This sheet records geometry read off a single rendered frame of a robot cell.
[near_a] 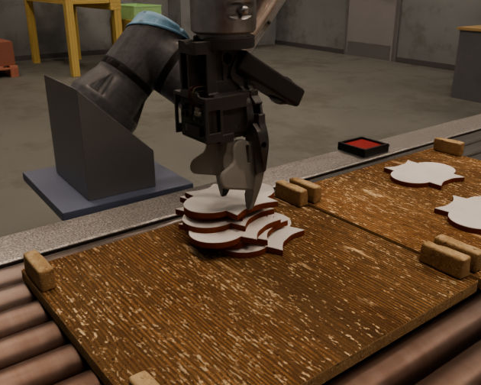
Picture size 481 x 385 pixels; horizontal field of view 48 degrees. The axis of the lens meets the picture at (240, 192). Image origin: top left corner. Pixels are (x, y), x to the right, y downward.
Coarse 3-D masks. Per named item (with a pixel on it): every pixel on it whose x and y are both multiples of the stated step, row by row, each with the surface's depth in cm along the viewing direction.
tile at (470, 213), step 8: (456, 200) 83; (464, 200) 83; (472, 200) 83; (480, 200) 83; (440, 208) 80; (448, 208) 80; (456, 208) 80; (464, 208) 80; (472, 208) 80; (480, 208) 80; (448, 216) 78; (456, 216) 78; (464, 216) 78; (472, 216) 78; (480, 216) 78; (456, 224) 76; (464, 224) 75; (472, 224) 75; (480, 224) 75; (472, 232) 74; (480, 232) 74
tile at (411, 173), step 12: (384, 168) 98; (396, 168) 97; (408, 168) 97; (420, 168) 97; (432, 168) 97; (444, 168) 97; (396, 180) 92; (408, 180) 91; (420, 180) 91; (432, 180) 91; (444, 180) 91; (456, 180) 93
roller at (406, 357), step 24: (456, 312) 60; (480, 312) 60; (408, 336) 56; (432, 336) 56; (456, 336) 57; (480, 336) 59; (384, 360) 52; (408, 360) 53; (432, 360) 54; (336, 384) 49; (360, 384) 49; (384, 384) 50; (408, 384) 52
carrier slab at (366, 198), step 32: (416, 160) 104; (448, 160) 104; (480, 160) 104; (352, 192) 88; (384, 192) 88; (416, 192) 88; (448, 192) 88; (480, 192) 88; (352, 224) 78; (384, 224) 77; (416, 224) 77; (448, 224) 77; (480, 288) 64
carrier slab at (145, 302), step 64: (128, 256) 68; (192, 256) 68; (320, 256) 68; (384, 256) 68; (64, 320) 56; (128, 320) 56; (192, 320) 56; (256, 320) 56; (320, 320) 56; (384, 320) 56; (128, 384) 47; (192, 384) 47; (256, 384) 47; (320, 384) 49
